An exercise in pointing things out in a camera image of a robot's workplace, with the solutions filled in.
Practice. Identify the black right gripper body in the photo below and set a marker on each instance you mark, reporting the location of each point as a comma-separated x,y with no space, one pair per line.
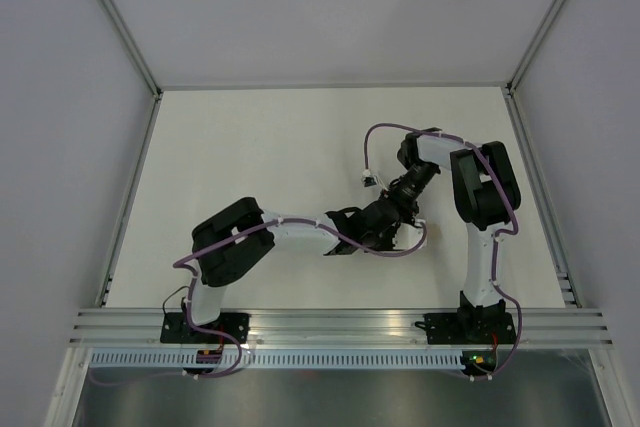
404,195

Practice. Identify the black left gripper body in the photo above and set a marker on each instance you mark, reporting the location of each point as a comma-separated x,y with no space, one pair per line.
383,242

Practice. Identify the beige cloth napkin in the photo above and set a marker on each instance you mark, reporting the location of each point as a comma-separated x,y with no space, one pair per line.
434,233

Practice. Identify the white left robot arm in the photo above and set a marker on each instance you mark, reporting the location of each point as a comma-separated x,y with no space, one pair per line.
229,244

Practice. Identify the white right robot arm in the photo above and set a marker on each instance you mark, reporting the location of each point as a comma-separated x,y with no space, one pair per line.
486,195

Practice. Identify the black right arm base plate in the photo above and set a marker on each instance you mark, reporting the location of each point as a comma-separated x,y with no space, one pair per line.
455,329

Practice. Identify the right aluminium frame post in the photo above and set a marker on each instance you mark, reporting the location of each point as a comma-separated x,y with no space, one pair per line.
550,17

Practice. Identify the aluminium frame post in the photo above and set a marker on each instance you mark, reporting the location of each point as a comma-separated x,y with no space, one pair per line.
123,33
550,17

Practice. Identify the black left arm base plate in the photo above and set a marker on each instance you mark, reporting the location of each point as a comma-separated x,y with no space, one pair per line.
228,327

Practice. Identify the aluminium mounting rail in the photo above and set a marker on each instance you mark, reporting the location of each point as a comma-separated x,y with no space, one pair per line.
542,328

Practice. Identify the white slotted cable duct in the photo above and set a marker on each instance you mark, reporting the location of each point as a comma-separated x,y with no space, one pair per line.
305,359

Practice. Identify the left aluminium frame post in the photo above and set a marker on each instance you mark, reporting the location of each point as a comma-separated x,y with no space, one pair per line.
123,33

